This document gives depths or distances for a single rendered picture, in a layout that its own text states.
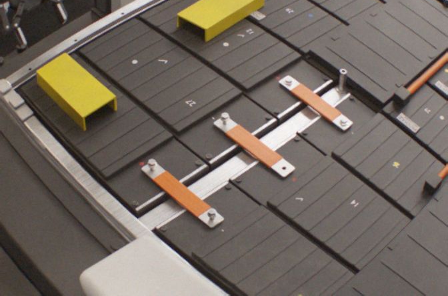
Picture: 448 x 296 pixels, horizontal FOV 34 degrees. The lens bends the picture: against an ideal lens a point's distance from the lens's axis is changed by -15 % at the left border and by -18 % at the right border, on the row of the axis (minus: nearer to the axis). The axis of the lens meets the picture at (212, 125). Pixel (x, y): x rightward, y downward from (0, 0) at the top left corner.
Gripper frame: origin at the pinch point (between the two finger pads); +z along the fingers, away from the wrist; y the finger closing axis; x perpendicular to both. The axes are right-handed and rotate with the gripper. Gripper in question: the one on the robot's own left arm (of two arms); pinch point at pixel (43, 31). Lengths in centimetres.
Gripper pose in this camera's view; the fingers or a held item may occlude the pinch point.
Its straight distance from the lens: 140.6
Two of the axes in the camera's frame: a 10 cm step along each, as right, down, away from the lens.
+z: 5.1, 8.6, 0.5
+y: 7.3, -4.7, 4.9
